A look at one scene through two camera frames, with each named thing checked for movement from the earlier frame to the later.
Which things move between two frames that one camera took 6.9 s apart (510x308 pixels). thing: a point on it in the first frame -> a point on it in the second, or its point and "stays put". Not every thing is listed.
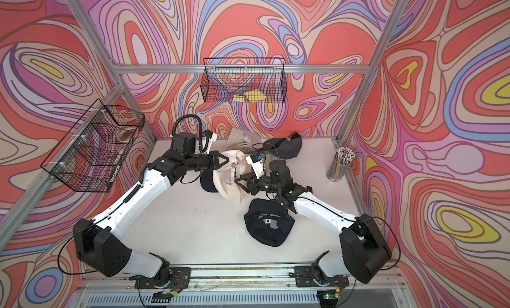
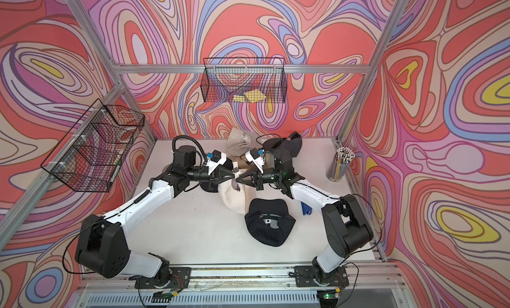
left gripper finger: (223, 163) -> (226, 177)
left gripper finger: (219, 154) -> (223, 172)
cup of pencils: (341, 159) stays put
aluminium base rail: (237, 285) stays put
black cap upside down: (267, 222) stays put
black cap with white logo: (206, 180) stays put
